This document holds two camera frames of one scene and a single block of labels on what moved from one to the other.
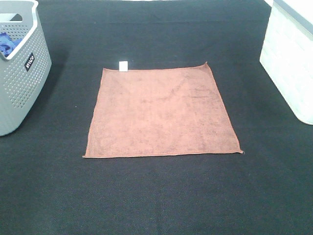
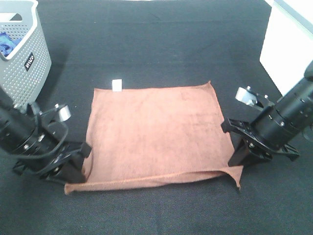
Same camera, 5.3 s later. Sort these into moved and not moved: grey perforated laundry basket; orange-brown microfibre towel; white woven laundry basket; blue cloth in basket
Moved: orange-brown microfibre towel
Not moved: grey perforated laundry basket; white woven laundry basket; blue cloth in basket
